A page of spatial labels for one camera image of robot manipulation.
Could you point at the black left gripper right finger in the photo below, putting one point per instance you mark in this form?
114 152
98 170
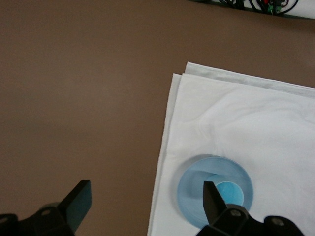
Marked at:
216 214

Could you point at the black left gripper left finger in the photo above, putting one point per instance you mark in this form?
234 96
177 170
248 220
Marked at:
70 209

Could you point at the blue cup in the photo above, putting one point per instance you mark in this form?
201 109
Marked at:
230 193

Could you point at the blue plate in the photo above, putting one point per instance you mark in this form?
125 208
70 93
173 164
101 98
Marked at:
192 189

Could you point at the white cloth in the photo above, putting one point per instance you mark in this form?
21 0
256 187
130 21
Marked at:
258 123

